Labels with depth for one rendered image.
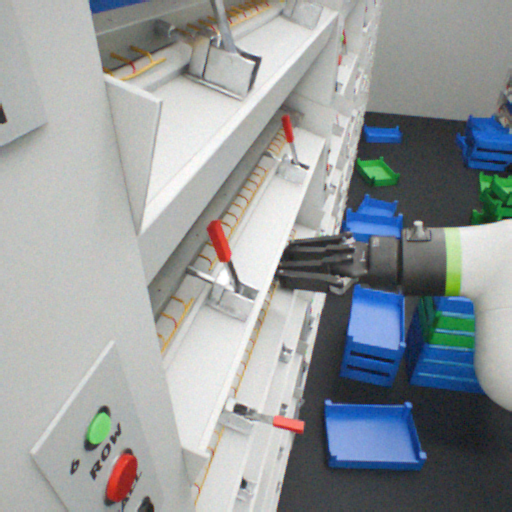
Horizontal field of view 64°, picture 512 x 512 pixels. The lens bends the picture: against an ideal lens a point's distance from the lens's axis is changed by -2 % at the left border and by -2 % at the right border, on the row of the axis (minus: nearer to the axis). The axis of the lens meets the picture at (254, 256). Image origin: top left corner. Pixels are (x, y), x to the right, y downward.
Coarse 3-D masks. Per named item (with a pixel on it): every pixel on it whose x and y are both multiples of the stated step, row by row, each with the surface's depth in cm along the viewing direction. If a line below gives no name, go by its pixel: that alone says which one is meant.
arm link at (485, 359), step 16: (480, 320) 49; (496, 320) 47; (480, 336) 49; (496, 336) 47; (480, 352) 48; (496, 352) 46; (480, 368) 48; (496, 368) 45; (480, 384) 49; (496, 384) 46; (496, 400) 47
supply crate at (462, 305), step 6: (438, 300) 134; (444, 300) 131; (450, 300) 131; (456, 300) 130; (462, 300) 130; (468, 300) 130; (438, 306) 133; (444, 306) 133; (450, 306) 132; (456, 306) 132; (462, 306) 132; (468, 306) 131; (450, 312) 134; (456, 312) 133; (462, 312) 133; (468, 312) 133; (474, 312) 132
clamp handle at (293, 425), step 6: (246, 414) 48; (252, 414) 49; (258, 414) 49; (264, 414) 49; (258, 420) 48; (264, 420) 48; (270, 420) 48; (276, 420) 48; (282, 420) 48; (288, 420) 48; (294, 420) 48; (276, 426) 48; (282, 426) 47; (288, 426) 47; (294, 426) 47; (300, 426) 47; (300, 432) 47
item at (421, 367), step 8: (408, 336) 166; (416, 352) 154; (416, 360) 152; (416, 368) 153; (424, 368) 152; (432, 368) 151; (440, 368) 150; (448, 368) 150; (456, 368) 149; (464, 368) 148; (472, 368) 148; (456, 376) 152; (464, 376) 151; (472, 376) 150
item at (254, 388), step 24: (312, 216) 82; (288, 240) 79; (288, 288) 70; (264, 312) 64; (288, 312) 66; (264, 336) 61; (264, 360) 58; (264, 384) 55; (240, 432) 49; (216, 456) 46; (240, 456) 47; (216, 480) 45; (240, 480) 45; (216, 504) 43
